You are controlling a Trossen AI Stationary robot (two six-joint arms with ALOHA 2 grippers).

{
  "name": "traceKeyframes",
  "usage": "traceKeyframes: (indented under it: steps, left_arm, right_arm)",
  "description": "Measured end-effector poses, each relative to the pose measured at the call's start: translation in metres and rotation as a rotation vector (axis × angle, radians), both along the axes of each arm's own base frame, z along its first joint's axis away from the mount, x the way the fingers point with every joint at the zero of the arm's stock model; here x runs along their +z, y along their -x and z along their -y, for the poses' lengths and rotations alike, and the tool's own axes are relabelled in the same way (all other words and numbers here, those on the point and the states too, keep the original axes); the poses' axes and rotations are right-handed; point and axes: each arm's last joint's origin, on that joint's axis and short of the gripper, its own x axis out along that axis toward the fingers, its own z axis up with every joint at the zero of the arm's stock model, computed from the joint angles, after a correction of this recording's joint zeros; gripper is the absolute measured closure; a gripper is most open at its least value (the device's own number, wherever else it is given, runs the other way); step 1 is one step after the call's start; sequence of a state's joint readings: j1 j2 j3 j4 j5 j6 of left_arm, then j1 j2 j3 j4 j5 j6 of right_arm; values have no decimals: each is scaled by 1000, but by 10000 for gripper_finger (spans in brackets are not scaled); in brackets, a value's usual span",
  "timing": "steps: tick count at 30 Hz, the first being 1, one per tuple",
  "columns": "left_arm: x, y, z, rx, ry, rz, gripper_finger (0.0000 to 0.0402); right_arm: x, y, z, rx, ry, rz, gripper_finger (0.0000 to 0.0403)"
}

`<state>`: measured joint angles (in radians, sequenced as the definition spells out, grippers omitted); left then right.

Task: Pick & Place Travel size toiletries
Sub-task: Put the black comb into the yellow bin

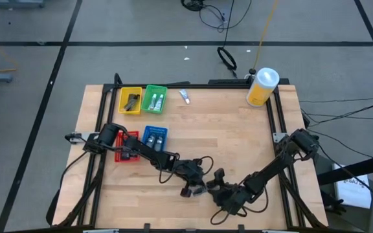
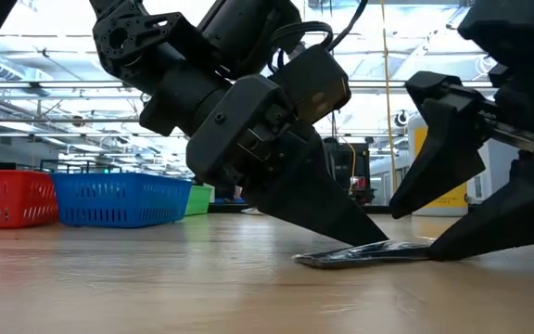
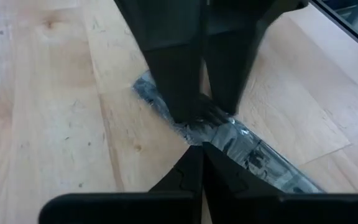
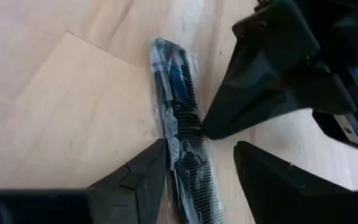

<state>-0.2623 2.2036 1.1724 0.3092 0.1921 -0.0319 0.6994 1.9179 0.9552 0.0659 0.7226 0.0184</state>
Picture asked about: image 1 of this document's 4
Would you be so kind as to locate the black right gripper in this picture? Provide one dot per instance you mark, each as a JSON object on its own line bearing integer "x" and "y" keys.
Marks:
{"x": 230, "y": 199}

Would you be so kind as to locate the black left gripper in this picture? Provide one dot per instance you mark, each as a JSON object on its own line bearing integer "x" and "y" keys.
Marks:
{"x": 191, "y": 173}

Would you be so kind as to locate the black case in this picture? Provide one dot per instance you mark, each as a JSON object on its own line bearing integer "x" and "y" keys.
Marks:
{"x": 129, "y": 155}

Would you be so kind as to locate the black comb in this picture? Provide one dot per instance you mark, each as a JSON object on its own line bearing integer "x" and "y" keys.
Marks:
{"x": 129, "y": 106}
{"x": 134, "y": 98}

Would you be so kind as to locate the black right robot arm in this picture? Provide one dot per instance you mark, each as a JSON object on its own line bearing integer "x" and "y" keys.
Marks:
{"x": 270, "y": 170}

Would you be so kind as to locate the blue plastic basket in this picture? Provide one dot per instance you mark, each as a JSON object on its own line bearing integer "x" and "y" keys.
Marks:
{"x": 154, "y": 130}

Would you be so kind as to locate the red plastic basket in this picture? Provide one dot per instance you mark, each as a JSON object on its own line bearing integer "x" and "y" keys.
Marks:
{"x": 118, "y": 145}

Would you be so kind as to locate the white yellow wipes canister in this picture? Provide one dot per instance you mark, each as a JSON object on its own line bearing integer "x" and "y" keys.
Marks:
{"x": 261, "y": 90}

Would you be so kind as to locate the green plastic basket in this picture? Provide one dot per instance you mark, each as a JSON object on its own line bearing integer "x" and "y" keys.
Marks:
{"x": 154, "y": 89}

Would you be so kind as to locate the yellow plastic basket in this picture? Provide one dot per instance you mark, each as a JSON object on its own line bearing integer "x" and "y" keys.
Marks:
{"x": 129, "y": 90}

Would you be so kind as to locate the white cardboard box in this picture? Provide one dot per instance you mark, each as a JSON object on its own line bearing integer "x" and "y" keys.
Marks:
{"x": 351, "y": 191}

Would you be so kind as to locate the black floor beam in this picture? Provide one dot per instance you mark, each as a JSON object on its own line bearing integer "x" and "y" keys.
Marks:
{"x": 355, "y": 168}

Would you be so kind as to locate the black table frame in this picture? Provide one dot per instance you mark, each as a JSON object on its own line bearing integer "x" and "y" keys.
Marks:
{"x": 206, "y": 86}

